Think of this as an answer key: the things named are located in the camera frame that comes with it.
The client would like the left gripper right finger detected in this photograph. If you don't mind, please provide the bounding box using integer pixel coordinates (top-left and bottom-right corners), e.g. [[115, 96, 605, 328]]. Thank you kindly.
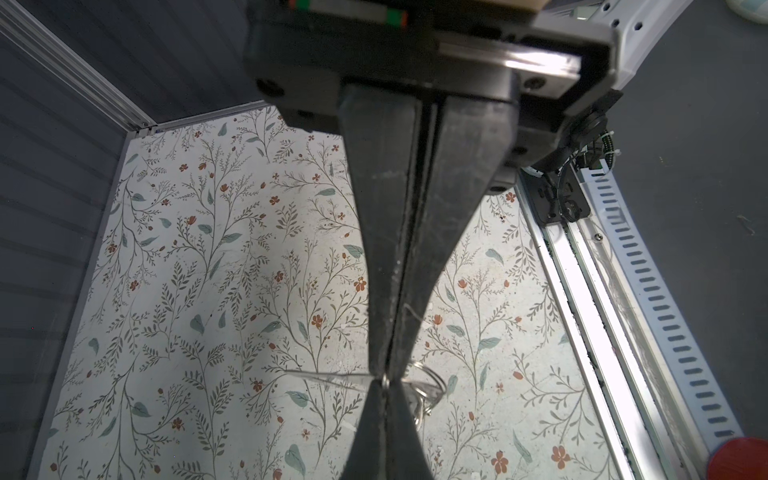
[[385, 381, 433, 480]]

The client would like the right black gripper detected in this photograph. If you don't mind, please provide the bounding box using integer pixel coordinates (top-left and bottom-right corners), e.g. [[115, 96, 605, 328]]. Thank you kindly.
[[243, 1, 618, 380]]

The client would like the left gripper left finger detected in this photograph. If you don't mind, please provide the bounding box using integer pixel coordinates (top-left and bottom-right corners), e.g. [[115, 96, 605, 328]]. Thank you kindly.
[[340, 380, 386, 480]]

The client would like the grey strap metal keyring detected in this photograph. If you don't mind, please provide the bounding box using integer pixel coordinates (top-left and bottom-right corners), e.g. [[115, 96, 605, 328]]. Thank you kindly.
[[283, 358, 448, 421]]

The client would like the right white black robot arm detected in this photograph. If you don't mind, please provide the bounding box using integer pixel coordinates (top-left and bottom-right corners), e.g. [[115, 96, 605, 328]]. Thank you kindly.
[[243, 1, 686, 382]]

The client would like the white round dish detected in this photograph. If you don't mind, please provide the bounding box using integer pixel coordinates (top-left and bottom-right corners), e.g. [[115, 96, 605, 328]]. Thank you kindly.
[[725, 0, 768, 25]]

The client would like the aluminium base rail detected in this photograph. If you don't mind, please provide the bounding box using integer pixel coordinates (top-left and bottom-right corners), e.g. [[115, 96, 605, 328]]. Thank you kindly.
[[517, 169, 742, 479]]

